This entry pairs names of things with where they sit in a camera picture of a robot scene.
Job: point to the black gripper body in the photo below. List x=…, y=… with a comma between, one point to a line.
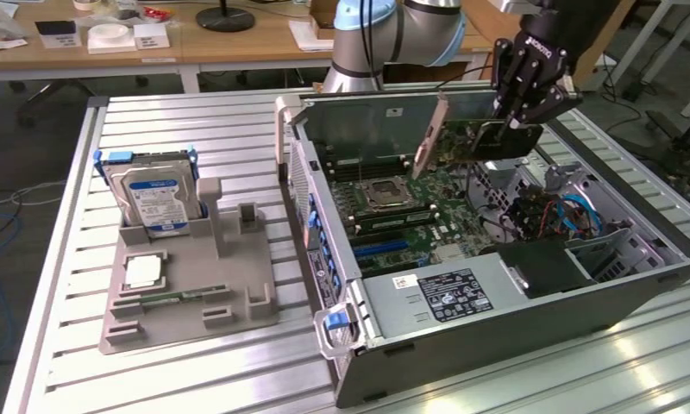
x=574, y=34

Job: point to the graphics card with metal bracket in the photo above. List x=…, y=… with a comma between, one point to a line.
x=506, y=144

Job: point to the wooden cabinet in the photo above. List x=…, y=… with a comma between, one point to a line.
x=617, y=64

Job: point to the silver metal drive cage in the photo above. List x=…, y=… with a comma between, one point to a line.
x=506, y=177

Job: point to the green motherboard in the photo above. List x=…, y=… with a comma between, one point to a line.
x=437, y=207

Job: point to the CPU socket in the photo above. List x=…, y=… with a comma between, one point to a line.
x=388, y=194

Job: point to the white stacked papers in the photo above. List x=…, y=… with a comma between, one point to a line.
x=310, y=36

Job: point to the brown cardboard box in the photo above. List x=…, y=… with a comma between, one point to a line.
x=321, y=13

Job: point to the installed black RAM sticks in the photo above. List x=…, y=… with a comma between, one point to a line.
x=393, y=221

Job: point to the blue expansion slot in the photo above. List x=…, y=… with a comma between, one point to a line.
x=380, y=249

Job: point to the wooden desk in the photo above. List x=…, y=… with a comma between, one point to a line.
x=236, y=47

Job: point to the black round lamp base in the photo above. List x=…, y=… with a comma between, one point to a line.
x=225, y=19

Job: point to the grey power supply unit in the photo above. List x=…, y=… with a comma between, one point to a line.
x=397, y=310

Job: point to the black open PC case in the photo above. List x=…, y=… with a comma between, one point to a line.
x=494, y=345

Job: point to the white labelled box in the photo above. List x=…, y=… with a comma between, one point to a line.
x=150, y=36

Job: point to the red packet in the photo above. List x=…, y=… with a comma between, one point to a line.
x=156, y=14

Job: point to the hard disk in blue caddy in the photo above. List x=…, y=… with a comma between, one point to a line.
x=154, y=198

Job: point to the white tape roll on box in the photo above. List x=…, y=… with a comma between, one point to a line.
x=110, y=36

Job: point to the grey parts rack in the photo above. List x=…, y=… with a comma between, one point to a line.
x=196, y=310

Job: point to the silver CPU chip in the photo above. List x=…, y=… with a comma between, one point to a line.
x=144, y=271

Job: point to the green RAM stick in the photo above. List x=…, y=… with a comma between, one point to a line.
x=169, y=296

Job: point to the white box with black top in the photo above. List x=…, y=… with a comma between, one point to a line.
x=58, y=34

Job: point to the black chair base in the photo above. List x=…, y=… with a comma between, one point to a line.
x=52, y=92

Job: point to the white paper label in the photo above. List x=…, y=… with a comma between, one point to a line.
x=5, y=44

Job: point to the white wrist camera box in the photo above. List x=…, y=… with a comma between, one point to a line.
x=512, y=5

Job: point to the white desk frame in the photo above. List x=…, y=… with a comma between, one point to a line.
x=669, y=41

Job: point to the black plastic air duct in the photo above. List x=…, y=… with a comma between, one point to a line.
x=541, y=267

